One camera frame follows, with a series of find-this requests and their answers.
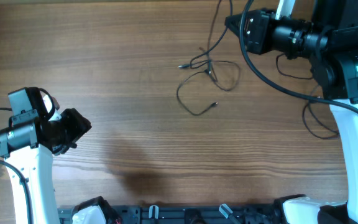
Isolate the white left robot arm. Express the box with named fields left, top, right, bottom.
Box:
left=0, top=87, right=91, bottom=223

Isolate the thin black cable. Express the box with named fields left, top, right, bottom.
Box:
left=176, top=0, right=241, bottom=117

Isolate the thick black USB cable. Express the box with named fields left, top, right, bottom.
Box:
left=301, top=85, right=341, bottom=140

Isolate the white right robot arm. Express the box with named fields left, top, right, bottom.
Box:
left=225, top=0, right=358, bottom=223

